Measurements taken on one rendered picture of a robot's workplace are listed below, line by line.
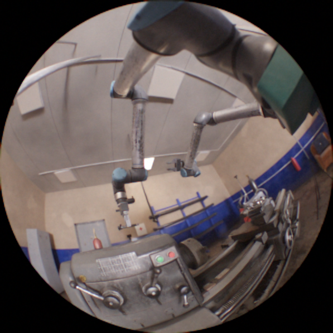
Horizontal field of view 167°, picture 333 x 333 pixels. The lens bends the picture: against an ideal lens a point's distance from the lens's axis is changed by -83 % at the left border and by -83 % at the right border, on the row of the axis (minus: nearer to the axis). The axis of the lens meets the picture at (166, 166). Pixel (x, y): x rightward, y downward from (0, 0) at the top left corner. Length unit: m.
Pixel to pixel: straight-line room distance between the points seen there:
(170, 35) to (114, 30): 1.82
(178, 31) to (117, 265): 0.74
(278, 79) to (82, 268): 0.79
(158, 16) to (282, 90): 0.22
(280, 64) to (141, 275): 0.72
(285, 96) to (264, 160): 4.97
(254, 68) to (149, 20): 0.19
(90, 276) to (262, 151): 5.30
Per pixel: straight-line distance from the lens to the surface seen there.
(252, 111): 0.94
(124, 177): 0.70
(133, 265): 0.57
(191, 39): 0.28
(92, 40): 2.08
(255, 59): 0.25
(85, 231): 4.05
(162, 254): 0.55
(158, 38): 0.29
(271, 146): 5.04
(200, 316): 0.75
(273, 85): 0.21
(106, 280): 0.61
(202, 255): 0.84
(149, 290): 0.54
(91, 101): 2.22
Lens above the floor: 1.37
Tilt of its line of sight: 28 degrees up
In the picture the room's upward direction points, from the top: 25 degrees counter-clockwise
